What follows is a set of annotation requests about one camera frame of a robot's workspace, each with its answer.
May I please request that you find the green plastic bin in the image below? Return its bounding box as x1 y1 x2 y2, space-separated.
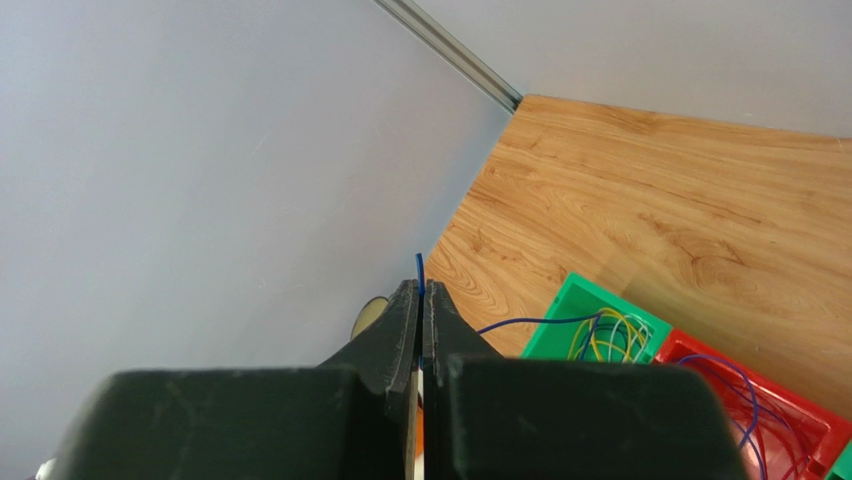
824 441 852 480
521 273 672 364

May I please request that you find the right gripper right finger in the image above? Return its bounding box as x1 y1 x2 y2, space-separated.
421 281 747 479

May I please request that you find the yellow cable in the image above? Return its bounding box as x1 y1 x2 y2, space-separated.
566 307 654 364

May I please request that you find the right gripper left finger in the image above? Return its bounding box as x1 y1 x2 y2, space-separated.
51 280 421 479

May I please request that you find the dark blue cable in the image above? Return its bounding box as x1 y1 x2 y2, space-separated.
415 252 604 367
675 353 800 480

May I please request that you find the beige ceramic bowl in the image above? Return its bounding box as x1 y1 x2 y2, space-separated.
350 296 389 340

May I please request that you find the red plastic bin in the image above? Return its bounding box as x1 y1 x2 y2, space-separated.
654 330 851 479

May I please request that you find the aluminium frame rail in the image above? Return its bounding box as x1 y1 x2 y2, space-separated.
375 0 523 113

